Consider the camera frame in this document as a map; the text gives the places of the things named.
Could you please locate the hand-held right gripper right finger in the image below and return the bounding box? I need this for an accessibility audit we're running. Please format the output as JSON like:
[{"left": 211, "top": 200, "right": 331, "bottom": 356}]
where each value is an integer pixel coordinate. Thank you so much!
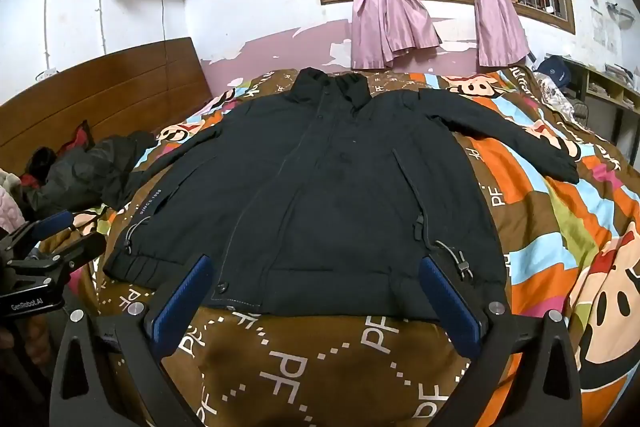
[{"left": 417, "top": 254, "right": 584, "bottom": 427}]

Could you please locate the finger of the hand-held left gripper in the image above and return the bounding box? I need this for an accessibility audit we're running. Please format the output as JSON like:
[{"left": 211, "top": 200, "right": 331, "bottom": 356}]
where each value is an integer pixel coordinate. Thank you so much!
[
  {"left": 0, "top": 210, "right": 76, "bottom": 254},
  {"left": 9, "top": 253, "right": 77, "bottom": 277}
]

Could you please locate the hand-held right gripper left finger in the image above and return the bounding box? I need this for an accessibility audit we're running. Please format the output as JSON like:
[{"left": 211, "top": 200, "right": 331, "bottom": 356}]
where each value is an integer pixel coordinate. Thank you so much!
[{"left": 50, "top": 253, "right": 216, "bottom": 427}]

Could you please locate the black jacket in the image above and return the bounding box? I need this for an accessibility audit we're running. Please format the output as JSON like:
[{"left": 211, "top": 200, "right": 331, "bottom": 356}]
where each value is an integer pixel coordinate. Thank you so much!
[{"left": 102, "top": 67, "right": 582, "bottom": 321}]

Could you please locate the pile of dark clothes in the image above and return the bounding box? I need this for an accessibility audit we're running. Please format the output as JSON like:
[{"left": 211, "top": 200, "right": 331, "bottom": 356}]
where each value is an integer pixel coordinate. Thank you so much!
[{"left": 22, "top": 121, "right": 158, "bottom": 222}]

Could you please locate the pink quilted garment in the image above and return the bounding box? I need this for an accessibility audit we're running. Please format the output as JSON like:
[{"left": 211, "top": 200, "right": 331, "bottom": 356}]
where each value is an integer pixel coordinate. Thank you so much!
[{"left": 0, "top": 167, "right": 27, "bottom": 234}]

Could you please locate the printed cartoon blanket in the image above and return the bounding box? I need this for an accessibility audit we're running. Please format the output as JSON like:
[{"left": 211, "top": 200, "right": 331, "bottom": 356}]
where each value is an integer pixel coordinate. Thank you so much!
[{"left": 30, "top": 64, "right": 640, "bottom": 427}]

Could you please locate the wooden headboard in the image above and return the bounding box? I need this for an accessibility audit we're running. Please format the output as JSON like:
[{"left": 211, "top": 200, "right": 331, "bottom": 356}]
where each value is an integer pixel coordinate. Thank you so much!
[{"left": 0, "top": 37, "right": 213, "bottom": 180}]

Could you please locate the floral patterned cloth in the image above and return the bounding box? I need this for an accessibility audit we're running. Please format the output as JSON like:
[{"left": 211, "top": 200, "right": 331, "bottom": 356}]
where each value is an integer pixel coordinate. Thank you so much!
[{"left": 536, "top": 76, "right": 577, "bottom": 120}]

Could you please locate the dark blue cap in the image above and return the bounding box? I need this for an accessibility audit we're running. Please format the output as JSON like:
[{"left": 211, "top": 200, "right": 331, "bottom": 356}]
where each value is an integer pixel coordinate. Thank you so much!
[{"left": 535, "top": 55, "right": 574, "bottom": 89}]

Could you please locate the beige open shelf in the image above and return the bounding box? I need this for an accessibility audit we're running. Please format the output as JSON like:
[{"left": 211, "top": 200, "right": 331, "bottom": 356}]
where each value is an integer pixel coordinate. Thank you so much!
[{"left": 570, "top": 63, "right": 640, "bottom": 148}]

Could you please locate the white wall paper sheet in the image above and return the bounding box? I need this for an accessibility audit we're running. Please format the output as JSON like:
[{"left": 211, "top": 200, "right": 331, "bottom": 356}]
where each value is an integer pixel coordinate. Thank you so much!
[{"left": 590, "top": 7, "right": 609, "bottom": 44}]

